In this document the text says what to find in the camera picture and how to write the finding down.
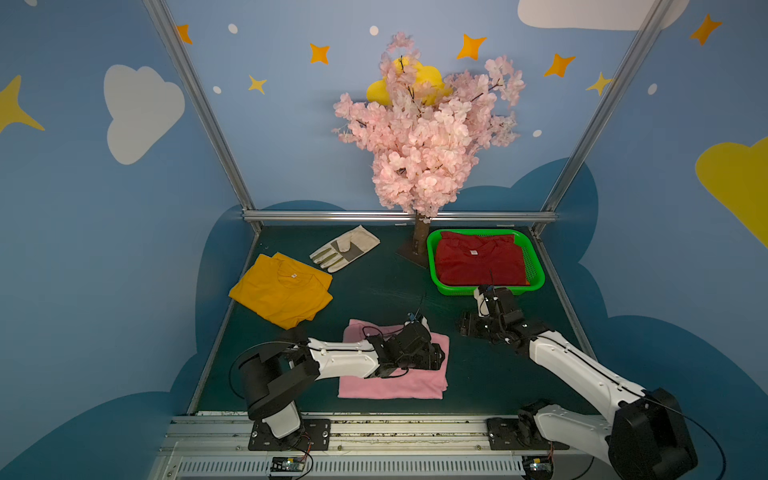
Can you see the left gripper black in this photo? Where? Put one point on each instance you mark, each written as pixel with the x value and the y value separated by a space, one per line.
pixel 433 355

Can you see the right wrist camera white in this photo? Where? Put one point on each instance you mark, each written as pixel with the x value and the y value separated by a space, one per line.
pixel 479 296

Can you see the yellow t-shirt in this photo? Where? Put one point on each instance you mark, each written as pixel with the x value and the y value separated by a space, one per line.
pixel 283 291

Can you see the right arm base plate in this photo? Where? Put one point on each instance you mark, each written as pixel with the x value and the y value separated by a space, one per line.
pixel 506 433

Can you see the pink artificial blossom tree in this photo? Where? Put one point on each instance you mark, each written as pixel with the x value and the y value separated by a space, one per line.
pixel 425 130

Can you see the right frame post aluminium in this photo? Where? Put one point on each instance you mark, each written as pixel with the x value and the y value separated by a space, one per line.
pixel 642 43

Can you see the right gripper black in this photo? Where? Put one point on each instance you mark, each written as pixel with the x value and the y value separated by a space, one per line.
pixel 474 325

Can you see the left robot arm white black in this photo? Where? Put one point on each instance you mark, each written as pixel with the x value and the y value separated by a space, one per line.
pixel 274 374

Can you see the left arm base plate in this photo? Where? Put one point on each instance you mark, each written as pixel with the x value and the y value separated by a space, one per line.
pixel 313 435

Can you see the left frame post aluminium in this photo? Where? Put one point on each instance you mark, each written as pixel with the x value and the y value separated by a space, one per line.
pixel 163 22

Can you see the white grey work glove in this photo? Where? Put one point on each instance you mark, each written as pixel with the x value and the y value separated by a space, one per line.
pixel 344 249

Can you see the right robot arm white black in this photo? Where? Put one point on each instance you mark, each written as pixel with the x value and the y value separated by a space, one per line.
pixel 641 434

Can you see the controller board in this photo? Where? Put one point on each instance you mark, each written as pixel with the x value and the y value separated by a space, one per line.
pixel 291 466
pixel 537 468

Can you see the pink t-shirt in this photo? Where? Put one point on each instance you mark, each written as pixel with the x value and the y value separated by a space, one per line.
pixel 416 384

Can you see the right controller board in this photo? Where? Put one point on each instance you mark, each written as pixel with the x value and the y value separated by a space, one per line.
pixel 537 468

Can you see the left controller board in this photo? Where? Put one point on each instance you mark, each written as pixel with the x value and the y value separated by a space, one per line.
pixel 291 466

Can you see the rear frame crossbar aluminium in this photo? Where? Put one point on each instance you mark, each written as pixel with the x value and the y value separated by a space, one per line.
pixel 394 216

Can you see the aluminium mounting rail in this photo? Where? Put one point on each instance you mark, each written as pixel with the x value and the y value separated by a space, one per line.
pixel 213 445

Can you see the frame post aluminium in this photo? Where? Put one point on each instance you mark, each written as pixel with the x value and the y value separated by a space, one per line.
pixel 642 43
pixel 163 22

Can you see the dark red t-shirt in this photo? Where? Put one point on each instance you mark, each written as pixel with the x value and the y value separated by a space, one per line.
pixel 472 260

